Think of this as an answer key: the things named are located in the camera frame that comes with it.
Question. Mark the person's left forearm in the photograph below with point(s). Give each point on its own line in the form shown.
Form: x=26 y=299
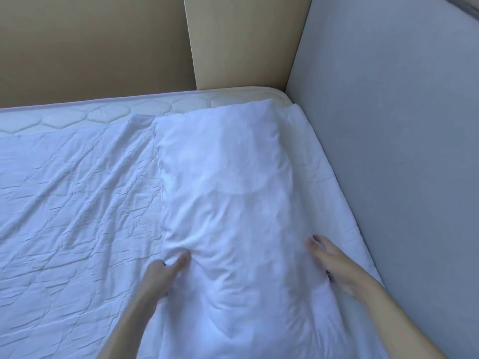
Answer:
x=129 y=325

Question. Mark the person's right forearm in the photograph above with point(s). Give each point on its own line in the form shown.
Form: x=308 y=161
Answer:
x=400 y=321

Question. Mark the white pillow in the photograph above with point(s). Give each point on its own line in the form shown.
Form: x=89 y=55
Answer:
x=239 y=220

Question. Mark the person's left thumb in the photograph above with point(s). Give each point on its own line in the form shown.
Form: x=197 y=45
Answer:
x=179 y=265

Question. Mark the person's right hand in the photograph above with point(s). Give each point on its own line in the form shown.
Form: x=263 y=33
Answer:
x=340 y=267

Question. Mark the white quilted mattress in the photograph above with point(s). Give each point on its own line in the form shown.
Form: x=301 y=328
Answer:
x=112 y=110

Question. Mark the white quilted bed sheet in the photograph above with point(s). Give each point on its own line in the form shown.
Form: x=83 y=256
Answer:
x=75 y=220

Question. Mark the grey upholstered headboard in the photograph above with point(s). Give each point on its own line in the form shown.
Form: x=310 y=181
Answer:
x=404 y=145

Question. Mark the person's left hand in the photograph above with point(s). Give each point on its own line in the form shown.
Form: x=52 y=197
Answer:
x=159 y=276

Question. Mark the person's right thumb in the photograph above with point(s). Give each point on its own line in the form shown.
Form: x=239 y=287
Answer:
x=315 y=249

